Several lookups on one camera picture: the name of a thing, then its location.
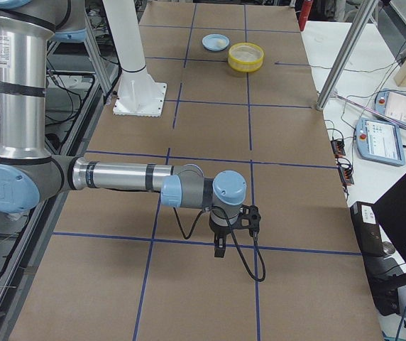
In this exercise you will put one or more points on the yellow bamboo steamer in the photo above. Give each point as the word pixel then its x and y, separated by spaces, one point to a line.
pixel 245 67

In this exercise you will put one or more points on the white steamer liner cloth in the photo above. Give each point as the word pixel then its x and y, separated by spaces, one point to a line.
pixel 246 54

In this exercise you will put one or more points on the black box device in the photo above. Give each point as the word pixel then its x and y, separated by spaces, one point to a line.
pixel 367 231

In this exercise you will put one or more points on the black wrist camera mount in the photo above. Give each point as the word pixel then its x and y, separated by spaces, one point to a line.
pixel 248 218

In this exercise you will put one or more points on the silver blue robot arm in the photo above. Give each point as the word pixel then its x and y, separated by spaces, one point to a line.
pixel 30 174

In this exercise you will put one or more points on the far blue teach pendant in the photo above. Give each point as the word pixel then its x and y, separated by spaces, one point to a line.
pixel 392 104

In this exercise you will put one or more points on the aluminium frame post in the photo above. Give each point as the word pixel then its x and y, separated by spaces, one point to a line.
pixel 349 43

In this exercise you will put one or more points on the light blue plate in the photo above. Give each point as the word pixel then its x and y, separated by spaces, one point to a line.
pixel 209 42

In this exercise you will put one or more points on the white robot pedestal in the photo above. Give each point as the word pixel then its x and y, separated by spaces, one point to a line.
pixel 138 93

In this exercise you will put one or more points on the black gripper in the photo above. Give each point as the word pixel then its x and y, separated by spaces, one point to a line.
pixel 219 230

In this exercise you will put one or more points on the near blue teach pendant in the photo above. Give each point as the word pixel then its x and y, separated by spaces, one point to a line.
pixel 379 141

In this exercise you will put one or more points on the orange black adapter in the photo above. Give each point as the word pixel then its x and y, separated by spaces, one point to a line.
pixel 346 175
pixel 338 147

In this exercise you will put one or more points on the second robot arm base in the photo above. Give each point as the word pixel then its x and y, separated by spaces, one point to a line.
pixel 70 22

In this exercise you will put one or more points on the blue teach pendant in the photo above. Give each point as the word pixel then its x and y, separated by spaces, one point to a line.
pixel 379 141
pixel 392 104

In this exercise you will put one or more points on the red cylinder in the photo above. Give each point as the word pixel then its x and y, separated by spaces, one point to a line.
pixel 304 13

